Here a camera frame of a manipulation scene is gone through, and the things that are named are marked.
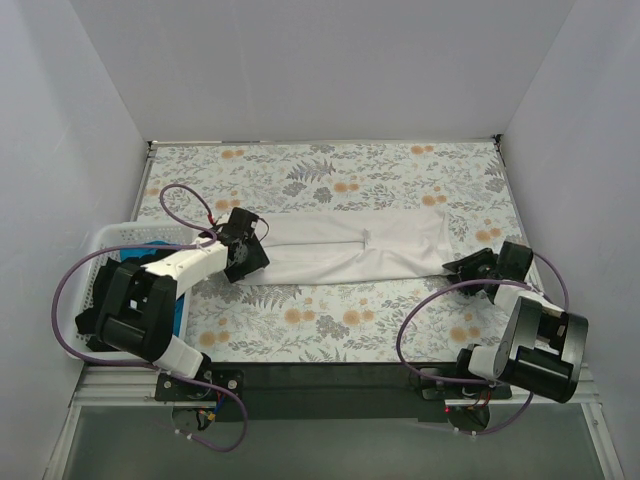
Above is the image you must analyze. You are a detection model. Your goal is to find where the white t shirt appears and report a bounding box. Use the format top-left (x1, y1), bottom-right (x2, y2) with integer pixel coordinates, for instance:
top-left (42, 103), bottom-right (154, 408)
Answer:
top-left (240, 209), bottom-right (453, 286)

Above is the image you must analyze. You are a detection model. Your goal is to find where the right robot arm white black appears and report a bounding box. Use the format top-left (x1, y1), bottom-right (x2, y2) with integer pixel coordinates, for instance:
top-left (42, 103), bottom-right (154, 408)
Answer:
top-left (443, 241), bottom-right (589, 403)

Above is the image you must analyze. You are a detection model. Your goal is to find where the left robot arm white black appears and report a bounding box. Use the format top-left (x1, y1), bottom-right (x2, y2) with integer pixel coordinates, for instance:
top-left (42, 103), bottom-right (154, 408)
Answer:
top-left (94, 208), bottom-right (269, 379)

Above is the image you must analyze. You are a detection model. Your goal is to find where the floral patterned table mat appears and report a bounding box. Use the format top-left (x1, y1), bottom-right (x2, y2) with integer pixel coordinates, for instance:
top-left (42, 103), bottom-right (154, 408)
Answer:
top-left (130, 141), bottom-right (561, 364)

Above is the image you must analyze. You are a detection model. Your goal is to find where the blue t shirt in basket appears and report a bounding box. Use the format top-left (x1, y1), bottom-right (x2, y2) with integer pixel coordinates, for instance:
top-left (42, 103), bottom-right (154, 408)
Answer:
top-left (119, 240), bottom-right (187, 338)

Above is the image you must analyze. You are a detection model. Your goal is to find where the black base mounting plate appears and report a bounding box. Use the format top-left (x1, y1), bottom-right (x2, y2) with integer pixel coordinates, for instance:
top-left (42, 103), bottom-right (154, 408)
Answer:
top-left (154, 363), bottom-right (511, 430)

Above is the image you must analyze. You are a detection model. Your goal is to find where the white plastic laundry basket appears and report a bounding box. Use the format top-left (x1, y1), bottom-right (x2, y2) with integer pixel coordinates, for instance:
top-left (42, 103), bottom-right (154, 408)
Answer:
top-left (58, 221), bottom-right (196, 363)

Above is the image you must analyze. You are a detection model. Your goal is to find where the black t shirt in basket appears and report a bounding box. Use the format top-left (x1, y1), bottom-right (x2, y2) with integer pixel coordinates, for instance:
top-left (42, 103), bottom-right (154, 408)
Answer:
top-left (75, 251), bottom-right (179, 362)

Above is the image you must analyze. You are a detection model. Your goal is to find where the aluminium front rail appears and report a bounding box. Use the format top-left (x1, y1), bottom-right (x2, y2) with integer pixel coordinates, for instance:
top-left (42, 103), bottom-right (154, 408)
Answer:
top-left (63, 372), bottom-right (609, 479)

